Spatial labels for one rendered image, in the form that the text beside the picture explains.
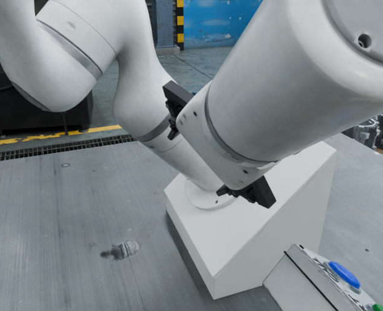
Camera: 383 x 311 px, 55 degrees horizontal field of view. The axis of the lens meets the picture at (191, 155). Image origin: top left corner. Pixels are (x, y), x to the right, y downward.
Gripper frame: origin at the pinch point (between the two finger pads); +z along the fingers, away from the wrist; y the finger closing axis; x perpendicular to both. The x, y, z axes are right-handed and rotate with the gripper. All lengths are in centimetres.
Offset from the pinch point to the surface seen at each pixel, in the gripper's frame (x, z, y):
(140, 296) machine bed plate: 17.0, 24.5, -11.0
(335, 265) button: 1.9, -13.7, -14.3
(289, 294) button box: 6.4, -12.8, -13.4
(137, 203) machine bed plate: 4.9, 46.9, 2.1
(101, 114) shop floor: -55, 324, 102
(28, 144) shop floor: 18, 279, 106
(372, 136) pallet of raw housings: -124, 126, -52
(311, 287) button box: 5.0, -14.5, -13.6
